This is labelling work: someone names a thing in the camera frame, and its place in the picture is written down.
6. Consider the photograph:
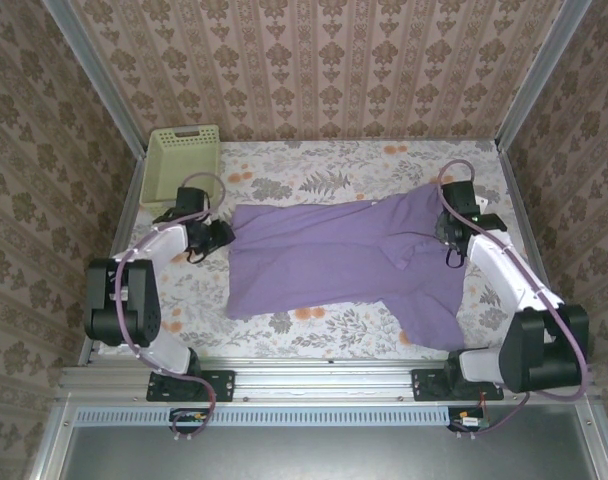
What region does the aluminium lower frame bar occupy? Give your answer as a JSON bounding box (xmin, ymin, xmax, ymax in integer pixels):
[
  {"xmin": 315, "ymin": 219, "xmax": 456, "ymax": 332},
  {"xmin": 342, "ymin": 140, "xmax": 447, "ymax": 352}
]
[
  {"xmin": 576, "ymin": 394, "xmax": 608, "ymax": 480},
  {"xmin": 26, "ymin": 394, "xmax": 78, "ymax": 480}
]

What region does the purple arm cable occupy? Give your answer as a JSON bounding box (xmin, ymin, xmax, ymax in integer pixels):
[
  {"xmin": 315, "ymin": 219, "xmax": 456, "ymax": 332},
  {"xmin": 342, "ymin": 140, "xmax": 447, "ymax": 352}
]
[
  {"xmin": 113, "ymin": 171, "xmax": 229, "ymax": 444},
  {"xmin": 436, "ymin": 159, "xmax": 593, "ymax": 442}
]

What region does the green plastic basket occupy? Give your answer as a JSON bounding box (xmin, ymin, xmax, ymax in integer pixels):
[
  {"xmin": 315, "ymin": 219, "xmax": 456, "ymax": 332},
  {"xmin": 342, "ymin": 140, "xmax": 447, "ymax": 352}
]
[{"xmin": 139, "ymin": 123, "xmax": 221, "ymax": 219}]

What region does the purple t-shirt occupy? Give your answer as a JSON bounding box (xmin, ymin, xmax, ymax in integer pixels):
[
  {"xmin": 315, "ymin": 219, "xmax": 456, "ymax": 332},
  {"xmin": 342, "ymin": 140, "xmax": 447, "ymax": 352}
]
[{"xmin": 226, "ymin": 184, "xmax": 468, "ymax": 351}]

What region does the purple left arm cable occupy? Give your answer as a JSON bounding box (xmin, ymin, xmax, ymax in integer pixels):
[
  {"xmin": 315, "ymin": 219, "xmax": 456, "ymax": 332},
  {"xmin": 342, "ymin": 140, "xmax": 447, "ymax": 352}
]
[{"xmin": 113, "ymin": 171, "xmax": 229, "ymax": 444}]

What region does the floral tablecloth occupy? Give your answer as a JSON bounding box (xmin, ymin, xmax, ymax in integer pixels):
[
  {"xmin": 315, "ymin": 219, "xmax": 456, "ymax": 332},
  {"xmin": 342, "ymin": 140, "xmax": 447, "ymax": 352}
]
[{"xmin": 101, "ymin": 139, "xmax": 560, "ymax": 362}]

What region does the grey slotted cable duct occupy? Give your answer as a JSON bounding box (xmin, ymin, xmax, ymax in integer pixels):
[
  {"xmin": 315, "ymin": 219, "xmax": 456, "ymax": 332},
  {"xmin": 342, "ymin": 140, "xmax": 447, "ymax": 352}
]
[{"xmin": 76, "ymin": 405, "xmax": 455, "ymax": 429}]

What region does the small circuit board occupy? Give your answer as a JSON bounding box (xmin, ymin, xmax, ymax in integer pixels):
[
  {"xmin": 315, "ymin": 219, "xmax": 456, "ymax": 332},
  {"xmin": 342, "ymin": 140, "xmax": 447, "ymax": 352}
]
[
  {"xmin": 169, "ymin": 408, "xmax": 211, "ymax": 432},
  {"xmin": 448, "ymin": 407, "xmax": 491, "ymax": 434}
]

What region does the aluminium mounting rail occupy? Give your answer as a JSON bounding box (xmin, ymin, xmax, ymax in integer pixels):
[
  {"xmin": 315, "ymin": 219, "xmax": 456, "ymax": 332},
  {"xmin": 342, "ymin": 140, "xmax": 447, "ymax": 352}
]
[{"xmin": 58, "ymin": 357, "xmax": 598, "ymax": 405}]

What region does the grey metal panel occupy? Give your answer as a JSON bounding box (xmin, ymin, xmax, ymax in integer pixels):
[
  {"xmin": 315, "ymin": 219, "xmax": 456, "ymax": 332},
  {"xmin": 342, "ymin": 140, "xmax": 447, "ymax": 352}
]
[{"xmin": 58, "ymin": 424, "xmax": 603, "ymax": 480}]

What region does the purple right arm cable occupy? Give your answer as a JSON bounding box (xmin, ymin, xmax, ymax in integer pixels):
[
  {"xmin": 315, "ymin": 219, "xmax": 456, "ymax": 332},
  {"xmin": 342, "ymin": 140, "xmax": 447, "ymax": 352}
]
[{"xmin": 436, "ymin": 159, "xmax": 593, "ymax": 442}]

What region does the aluminium frame post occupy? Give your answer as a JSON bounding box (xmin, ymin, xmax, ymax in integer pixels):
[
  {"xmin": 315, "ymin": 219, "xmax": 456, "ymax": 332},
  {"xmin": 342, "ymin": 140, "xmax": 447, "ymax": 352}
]
[
  {"xmin": 493, "ymin": 0, "xmax": 595, "ymax": 154},
  {"xmin": 41, "ymin": 0, "xmax": 153, "ymax": 159}
]

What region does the aluminium table side rail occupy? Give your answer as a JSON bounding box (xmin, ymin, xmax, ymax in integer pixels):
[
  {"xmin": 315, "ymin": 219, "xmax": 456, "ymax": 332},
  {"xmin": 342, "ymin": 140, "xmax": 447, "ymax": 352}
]
[
  {"xmin": 78, "ymin": 144, "xmax": 155, "ymax": 366},
  {"xmin": 496, "ymin": 144, "xmax": 568, "ymax": 311}
]

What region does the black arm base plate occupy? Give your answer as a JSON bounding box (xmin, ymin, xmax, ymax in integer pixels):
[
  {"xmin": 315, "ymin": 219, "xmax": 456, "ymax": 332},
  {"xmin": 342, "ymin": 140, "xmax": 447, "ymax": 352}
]
[
  {"xmin": 146, "ymin": 368, "xmax": 235, "ymax": 404},
  {"xmin": 411, "ymin": 368, "xmax": 505, "ymax": 402}
]

